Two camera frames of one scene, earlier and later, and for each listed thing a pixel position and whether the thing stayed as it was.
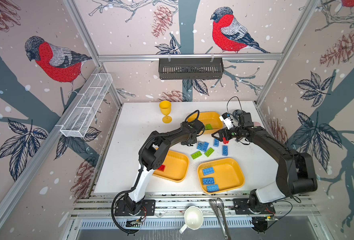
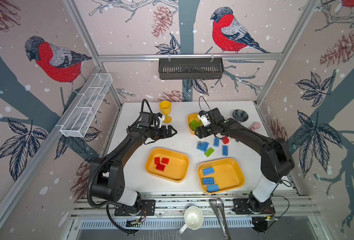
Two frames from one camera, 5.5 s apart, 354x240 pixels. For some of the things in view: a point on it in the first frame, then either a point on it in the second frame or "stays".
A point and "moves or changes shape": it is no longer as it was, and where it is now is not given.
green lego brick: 196,154 moves or changes shape
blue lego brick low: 211,188 stays
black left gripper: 194,141 → 163,134
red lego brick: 225,141 stays
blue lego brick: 208,181 stays
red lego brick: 161,167 stays
